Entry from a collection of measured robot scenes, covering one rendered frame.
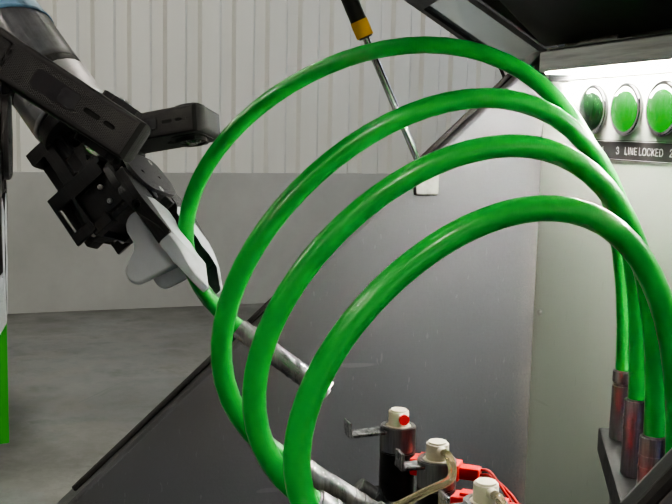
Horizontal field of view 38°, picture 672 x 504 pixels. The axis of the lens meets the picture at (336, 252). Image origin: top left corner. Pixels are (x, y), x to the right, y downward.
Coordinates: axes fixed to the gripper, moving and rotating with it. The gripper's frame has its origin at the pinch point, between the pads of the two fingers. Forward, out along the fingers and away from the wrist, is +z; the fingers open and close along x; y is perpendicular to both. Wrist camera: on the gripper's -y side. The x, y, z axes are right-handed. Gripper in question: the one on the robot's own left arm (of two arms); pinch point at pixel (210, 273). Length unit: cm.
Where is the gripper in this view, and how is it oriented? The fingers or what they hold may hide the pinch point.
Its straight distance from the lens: 84.0
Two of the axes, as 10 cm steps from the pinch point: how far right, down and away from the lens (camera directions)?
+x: -3.1, -1.1, -9.4
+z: 5.9, 7.6, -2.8
